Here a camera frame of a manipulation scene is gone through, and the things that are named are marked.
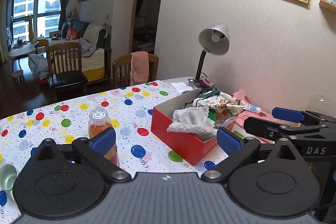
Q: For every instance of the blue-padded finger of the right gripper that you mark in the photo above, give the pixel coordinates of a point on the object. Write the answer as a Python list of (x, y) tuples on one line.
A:
[(288, 115)]

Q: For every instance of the sofa with cushions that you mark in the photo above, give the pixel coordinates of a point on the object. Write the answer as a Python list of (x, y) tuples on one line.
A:
[(95, 46)]

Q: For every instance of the wooden chair with towel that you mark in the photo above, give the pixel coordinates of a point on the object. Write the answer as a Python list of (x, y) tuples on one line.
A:
[(122, 66)]

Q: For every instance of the Christmas print fabric bag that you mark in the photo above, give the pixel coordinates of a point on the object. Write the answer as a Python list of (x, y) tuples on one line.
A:
[(221, 102)]

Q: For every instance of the orange drink plastic bottle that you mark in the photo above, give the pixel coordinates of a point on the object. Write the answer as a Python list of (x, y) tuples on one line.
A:
[(100, 129)]

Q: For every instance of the small white tube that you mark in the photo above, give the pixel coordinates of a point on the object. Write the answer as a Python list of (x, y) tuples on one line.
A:
[(252, 108)]

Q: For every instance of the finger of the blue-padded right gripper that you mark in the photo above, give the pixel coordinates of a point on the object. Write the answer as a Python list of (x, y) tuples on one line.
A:
[(241, 152)]

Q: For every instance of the grey desk lamp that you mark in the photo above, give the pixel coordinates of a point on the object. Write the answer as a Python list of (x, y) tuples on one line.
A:
[(214, 40)]

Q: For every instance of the dark wooden dining chair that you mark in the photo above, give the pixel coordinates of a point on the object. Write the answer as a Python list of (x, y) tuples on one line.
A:
[(66, 78)]

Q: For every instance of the grey bag on floor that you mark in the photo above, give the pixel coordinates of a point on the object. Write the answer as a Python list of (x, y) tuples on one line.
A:
[(39, 67)]

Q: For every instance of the grey fluffy cloth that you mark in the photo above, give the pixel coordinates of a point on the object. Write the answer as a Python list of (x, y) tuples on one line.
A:
[(195, 121)]

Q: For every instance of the red cardboard box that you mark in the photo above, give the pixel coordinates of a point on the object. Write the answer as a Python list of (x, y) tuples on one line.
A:
[(185, 145)]

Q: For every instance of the white paper note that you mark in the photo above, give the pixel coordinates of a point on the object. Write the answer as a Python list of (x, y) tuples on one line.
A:
[(182, 87)]

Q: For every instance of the pink plastic packet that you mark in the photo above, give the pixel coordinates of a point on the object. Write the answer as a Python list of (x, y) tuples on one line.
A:
[(238, 129)]

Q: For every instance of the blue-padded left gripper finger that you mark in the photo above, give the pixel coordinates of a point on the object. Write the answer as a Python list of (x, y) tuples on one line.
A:
[(92, 152)]

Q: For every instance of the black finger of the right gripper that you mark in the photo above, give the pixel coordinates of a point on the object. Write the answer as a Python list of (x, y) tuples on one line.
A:
[(263, 128)]

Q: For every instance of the balloon print tablecloth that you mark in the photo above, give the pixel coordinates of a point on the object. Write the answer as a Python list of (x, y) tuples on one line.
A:
[(130, 110)]

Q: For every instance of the green sponge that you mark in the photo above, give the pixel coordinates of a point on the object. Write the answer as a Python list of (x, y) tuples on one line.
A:
[(212, 115)]

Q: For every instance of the pink towel on chair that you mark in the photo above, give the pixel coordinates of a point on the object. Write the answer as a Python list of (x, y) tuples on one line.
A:
[(139, 70)]

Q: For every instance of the clear plastic bag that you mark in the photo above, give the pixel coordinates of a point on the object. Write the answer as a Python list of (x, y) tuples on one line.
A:
[(226, 121)]

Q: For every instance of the pale green ceramic mug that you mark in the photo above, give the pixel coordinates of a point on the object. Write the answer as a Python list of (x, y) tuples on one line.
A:
[(8, 175)]

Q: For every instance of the small white side table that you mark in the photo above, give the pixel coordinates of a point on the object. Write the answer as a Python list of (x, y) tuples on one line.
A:
[(20, 52)]

